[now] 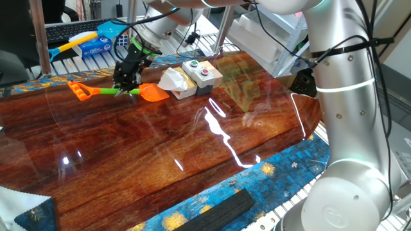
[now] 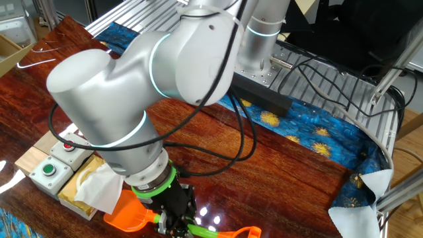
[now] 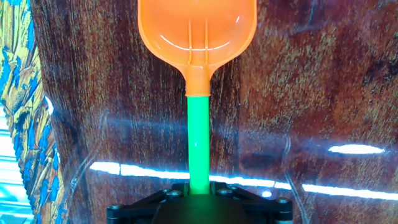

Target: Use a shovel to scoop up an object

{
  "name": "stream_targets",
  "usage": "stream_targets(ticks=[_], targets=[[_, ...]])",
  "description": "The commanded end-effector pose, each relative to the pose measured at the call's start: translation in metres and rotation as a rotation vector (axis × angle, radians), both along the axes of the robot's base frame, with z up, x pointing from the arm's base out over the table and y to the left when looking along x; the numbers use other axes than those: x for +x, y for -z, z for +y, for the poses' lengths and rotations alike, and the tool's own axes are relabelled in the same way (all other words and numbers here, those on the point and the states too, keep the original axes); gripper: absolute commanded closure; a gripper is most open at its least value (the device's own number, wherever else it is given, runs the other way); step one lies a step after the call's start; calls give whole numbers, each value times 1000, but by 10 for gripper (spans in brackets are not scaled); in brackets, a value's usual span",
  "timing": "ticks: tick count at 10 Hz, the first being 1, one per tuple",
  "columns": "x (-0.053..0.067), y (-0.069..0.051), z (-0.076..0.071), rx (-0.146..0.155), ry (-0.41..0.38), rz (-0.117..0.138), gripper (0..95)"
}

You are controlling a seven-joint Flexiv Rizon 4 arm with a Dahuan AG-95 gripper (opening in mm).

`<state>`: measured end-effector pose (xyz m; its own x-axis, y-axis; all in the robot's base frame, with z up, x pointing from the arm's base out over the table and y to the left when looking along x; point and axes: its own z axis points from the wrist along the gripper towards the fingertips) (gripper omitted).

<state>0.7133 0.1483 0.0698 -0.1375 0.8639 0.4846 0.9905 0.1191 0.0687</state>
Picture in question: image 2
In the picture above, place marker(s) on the light wooden block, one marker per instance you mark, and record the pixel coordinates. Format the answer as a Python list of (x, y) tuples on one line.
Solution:
[(46, 143), (28, 160)]

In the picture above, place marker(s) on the black foam block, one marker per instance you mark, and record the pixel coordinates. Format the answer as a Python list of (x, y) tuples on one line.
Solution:
[(264, 97)]

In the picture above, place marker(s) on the silver metal cabinet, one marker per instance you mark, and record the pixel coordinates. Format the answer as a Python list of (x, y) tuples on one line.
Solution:
[(16, 29)]

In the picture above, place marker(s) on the cardboard box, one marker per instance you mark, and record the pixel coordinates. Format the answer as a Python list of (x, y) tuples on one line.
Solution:
[(10, 56)]

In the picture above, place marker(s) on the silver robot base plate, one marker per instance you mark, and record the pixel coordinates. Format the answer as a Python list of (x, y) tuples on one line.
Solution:
[(261, 79)]

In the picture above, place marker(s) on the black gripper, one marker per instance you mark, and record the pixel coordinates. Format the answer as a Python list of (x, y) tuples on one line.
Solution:
[(178, 205)]

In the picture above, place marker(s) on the blue starry painting cloth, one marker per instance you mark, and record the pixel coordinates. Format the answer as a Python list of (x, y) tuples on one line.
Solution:
[(307, 122)]

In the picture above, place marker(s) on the orange green toy shovel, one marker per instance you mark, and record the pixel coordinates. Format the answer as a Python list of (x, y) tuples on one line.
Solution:
[(129, 215)]

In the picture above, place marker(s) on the red button switch box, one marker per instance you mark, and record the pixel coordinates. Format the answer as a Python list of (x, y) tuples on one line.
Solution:
[(76, 162)]

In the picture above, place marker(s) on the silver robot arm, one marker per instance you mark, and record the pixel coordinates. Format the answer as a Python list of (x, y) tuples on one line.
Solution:
[(99, 99)]

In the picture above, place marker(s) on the white tissue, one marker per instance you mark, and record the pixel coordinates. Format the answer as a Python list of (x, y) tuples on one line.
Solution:
[(96, 195)]

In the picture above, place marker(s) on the green button switch box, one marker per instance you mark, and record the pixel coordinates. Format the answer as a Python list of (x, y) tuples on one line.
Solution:
[(61, 175)]

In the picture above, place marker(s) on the gold tissue box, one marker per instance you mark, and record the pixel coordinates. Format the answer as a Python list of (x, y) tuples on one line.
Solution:
[(71, 195)]

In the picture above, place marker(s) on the slanted aluminium frame bar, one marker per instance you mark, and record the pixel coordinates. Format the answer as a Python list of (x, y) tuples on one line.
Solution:
[(396, 66)]

